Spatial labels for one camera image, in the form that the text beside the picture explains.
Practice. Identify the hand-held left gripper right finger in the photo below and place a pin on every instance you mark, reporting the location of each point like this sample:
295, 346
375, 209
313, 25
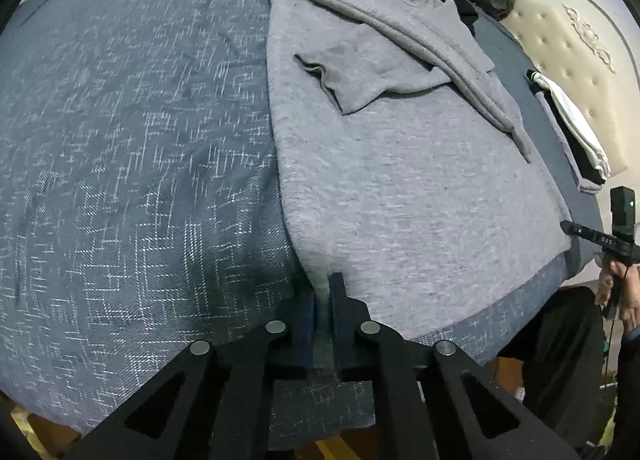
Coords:
336, 325

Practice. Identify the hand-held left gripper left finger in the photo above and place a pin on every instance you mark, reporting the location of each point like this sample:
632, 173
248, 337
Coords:
310, 320

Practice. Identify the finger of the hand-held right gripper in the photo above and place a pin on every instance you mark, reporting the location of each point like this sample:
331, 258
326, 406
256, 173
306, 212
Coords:
570, 227

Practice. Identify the grey knit sweater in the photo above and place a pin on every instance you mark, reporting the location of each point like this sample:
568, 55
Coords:
400, 190

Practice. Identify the person's right forearm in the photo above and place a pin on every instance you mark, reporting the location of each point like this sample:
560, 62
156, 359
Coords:
631, 380

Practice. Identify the person's right hand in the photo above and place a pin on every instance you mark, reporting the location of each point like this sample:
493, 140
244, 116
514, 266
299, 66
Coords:
605, 285

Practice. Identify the pale grey folded garment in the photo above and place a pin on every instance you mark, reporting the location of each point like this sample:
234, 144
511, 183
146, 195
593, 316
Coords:
555, 130

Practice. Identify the white folded garment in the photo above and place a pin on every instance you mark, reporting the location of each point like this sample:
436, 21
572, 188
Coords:
575, 125

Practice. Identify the person's dark trousers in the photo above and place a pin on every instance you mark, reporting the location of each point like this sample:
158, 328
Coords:
560, 350

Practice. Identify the cream tufted headboard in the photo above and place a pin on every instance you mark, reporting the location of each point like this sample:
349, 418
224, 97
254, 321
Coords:
565, 40

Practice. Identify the colourful floor clutter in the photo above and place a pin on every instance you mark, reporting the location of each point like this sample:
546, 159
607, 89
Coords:
607, 420

